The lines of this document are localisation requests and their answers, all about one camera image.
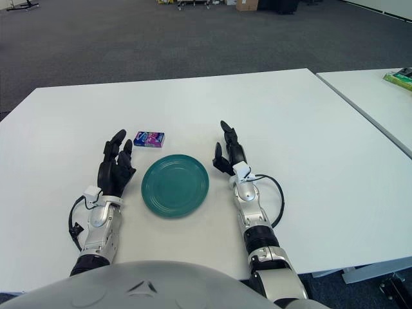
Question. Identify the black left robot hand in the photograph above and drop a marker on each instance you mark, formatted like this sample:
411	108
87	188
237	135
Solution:
112	174

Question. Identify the black metal floor frame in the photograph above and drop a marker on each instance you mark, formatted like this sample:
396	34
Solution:
394	286

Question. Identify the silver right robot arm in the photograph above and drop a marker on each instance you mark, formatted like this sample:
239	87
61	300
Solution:
251	206

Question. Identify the white table foot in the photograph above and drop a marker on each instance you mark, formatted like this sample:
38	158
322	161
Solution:
370	272

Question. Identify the brown cardboard box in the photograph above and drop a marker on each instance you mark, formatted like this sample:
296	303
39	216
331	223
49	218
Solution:
246	4

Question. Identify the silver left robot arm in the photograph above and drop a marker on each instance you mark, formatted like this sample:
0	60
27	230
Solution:
99	222

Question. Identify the black cabinet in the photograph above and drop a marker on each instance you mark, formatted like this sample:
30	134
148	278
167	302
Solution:
283	6

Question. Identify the black wheeled chair bases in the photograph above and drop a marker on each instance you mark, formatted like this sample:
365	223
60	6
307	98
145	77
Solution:
193	4

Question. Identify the green round plate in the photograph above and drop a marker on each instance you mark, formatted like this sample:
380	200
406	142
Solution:
175	190

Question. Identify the green flat box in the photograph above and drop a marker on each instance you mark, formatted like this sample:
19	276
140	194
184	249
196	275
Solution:
400	80

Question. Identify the black floor stand base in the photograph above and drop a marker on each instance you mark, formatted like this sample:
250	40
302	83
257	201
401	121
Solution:
30	5

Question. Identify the purple blue gum box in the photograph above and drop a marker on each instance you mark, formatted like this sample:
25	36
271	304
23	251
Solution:
149	139

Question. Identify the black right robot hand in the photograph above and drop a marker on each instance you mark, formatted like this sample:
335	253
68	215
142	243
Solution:
236	153

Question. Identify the grey robot torso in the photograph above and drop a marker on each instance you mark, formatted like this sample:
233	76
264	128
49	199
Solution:
145	289

